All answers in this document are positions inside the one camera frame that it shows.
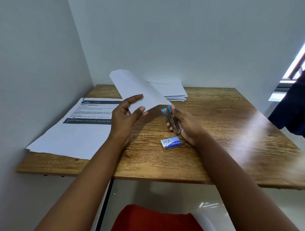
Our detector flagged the person's right hand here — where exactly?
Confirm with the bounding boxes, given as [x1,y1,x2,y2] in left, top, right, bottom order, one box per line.
[166,105,206,146]

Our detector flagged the person's left hand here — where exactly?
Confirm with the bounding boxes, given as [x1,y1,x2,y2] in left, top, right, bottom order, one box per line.
[110,94,149,144]

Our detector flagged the blue metal stapler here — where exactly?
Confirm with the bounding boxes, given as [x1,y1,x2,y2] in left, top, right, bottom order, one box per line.
[161,105,183,136]

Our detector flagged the white paper sheets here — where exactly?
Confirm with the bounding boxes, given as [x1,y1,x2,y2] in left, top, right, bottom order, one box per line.
[109,69,172,114]

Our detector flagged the person's right forearm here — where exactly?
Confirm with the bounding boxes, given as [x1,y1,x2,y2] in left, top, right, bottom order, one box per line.
[190,133,300,231]

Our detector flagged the person's left forearm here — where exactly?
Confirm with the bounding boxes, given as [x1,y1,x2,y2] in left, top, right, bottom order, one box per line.
[34,139,131,231]

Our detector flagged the stack of blank white papers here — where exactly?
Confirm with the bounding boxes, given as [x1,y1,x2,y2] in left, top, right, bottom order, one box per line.
[147,80,188,102]

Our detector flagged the blue staple box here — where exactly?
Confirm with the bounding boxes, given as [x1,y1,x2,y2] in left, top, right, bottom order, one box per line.
[161,137,182,150]

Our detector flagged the stack of printed papers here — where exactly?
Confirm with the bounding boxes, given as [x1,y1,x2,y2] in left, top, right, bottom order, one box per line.
[26,98,123,160]

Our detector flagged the black table leg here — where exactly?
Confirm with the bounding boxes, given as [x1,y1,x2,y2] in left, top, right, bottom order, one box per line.
[96,179,114,231]

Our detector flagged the red garment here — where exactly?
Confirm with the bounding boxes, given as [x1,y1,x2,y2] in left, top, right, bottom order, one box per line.
[111,204,199,231]

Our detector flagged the dark navy cloth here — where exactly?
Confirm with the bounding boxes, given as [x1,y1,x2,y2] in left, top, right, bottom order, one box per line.
[268,70,305,139]

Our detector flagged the window frame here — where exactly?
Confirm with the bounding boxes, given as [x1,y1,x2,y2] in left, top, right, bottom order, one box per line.
[268,42,305,103]

